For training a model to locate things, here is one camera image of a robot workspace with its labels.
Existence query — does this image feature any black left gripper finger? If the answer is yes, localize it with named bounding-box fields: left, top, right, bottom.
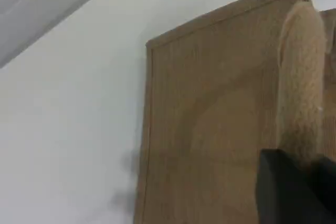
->
left=255, top=148, right=336, bottom=224

